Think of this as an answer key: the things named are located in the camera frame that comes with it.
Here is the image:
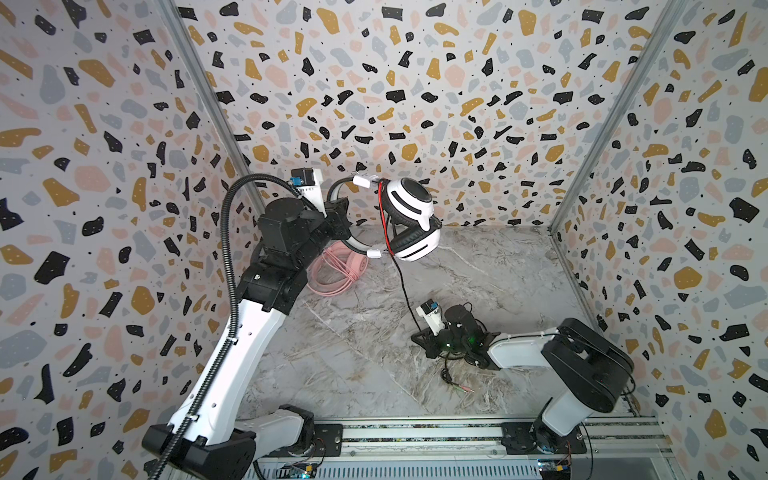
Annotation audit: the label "pink headphones with cable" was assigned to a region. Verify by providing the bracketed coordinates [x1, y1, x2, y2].
[307, 241, 369, 297]

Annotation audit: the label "white black headphones with cable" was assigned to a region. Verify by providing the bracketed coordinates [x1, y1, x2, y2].
[326, 175, 473, 393]

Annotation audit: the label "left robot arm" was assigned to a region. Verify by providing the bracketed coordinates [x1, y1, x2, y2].
[142, 197, 351, 479]

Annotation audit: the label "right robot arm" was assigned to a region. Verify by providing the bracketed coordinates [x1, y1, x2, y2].
[411, 300, 634, 455]

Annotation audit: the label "right circuit board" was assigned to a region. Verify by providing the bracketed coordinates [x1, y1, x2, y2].
[537, 459, 572, 480]

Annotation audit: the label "left green circuit board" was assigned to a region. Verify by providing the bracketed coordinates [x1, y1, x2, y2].
[277, 463, 318, 479]

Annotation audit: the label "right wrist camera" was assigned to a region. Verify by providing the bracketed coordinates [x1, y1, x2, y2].
[416, 299, 445, 336]

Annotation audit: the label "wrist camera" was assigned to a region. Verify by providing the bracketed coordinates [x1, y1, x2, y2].
[416, 299, 445, 336]
[290, 168, 326, 215]

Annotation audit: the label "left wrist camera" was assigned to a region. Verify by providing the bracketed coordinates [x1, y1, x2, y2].
[290, 168, 326, 215]

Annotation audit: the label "left black corrugated cable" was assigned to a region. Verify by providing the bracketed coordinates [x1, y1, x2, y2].
[146, 173, 301, 480]

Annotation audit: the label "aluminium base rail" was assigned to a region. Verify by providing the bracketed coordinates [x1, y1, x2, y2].
[239, 416, 676, 464]

